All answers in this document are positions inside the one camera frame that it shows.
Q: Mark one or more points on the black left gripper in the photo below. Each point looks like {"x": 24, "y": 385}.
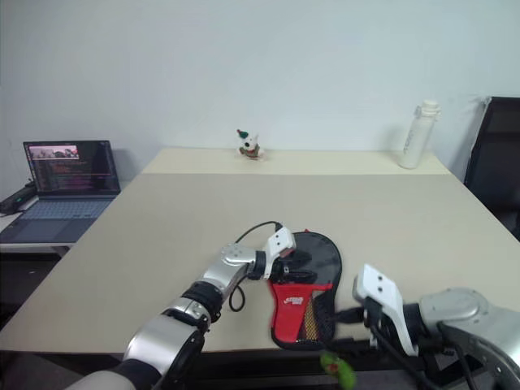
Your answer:
{"x": 281, "y": 273}

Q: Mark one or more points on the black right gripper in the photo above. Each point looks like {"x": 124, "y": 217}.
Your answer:
{"x": 378, "y": 325}

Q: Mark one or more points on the green ball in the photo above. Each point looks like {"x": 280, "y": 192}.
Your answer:
{"x": 343, "y": 371}

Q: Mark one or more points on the black red mesh paddle case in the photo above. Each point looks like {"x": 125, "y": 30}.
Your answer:
{"x": 290, "y": 313}

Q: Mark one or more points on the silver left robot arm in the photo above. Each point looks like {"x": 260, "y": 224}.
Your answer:
{"x": 215, "y": 280}

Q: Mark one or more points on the white plush dog toy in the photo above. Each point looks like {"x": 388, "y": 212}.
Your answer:
{"x": 250, "y": 146}

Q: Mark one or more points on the white water bottle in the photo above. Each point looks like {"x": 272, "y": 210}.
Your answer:
{"x": 416, "y": 138}

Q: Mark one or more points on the black office chair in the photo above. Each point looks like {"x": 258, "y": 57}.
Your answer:
{"x": 499, "y": 162}

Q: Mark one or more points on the open grey laptop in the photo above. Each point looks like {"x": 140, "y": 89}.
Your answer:
{"x": 65, "y": 191}

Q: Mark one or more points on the black device beside laptop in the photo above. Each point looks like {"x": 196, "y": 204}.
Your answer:
{"x": 14, "y": 201}

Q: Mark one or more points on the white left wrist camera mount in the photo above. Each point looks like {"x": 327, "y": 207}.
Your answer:
{"x": 281, "y": 241}

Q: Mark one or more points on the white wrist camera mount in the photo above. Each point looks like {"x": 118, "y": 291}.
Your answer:
{"x": 281, "y": 241}
{"x": 384, "y": 292}

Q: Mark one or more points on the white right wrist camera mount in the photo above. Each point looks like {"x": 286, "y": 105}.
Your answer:
{"x": 384, "y": 292}

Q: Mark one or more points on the black desk frame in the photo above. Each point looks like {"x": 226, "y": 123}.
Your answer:
{"x": 252, "y": 365}

